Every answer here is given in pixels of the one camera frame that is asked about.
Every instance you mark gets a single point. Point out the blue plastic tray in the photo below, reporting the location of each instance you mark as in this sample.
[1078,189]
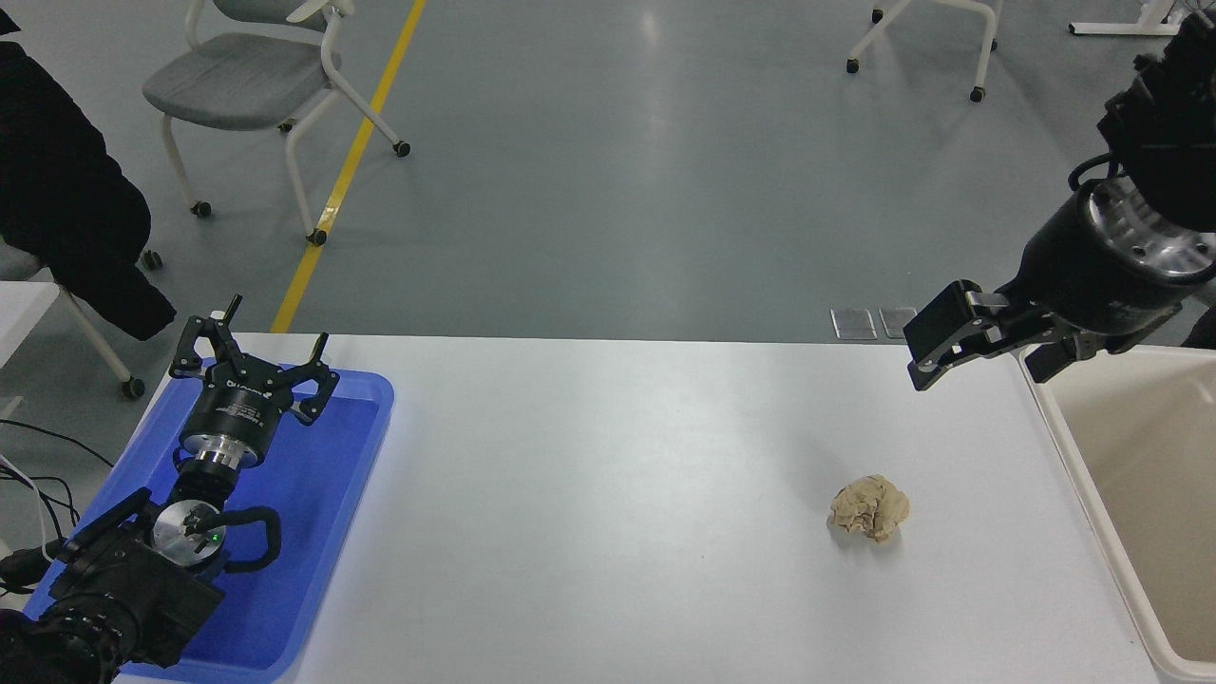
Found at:
[313,494]

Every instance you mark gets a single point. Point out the large pale bin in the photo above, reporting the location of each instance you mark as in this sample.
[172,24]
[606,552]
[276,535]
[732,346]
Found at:
[1140,494]

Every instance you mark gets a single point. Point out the tan paper ball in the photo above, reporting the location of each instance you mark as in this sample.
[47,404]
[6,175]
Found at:
[869,508]

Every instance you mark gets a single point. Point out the standing person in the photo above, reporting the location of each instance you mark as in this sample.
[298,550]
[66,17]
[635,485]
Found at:
[1203,331]

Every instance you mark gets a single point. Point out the silver floor outlet plate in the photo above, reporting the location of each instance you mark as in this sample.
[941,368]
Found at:
[853,323]
[895,321]

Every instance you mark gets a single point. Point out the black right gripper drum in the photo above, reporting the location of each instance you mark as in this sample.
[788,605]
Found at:
[1073,271]

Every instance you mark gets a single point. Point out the white chair under seated person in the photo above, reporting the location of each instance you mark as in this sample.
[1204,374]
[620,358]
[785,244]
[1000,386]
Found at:
[95,342]

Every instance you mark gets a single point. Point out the seated person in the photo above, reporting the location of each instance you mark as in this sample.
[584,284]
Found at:
[57,199]

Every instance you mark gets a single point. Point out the white chair legs with casters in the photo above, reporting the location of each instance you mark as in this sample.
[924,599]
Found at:
[983,47]

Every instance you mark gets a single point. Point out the white desk base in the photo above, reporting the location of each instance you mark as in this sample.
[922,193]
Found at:
[1121,28]

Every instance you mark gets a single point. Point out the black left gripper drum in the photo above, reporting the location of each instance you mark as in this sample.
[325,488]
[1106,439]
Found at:
[237,408]

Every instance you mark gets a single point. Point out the grey chair with white frame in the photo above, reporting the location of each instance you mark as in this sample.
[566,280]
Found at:
[228,81]

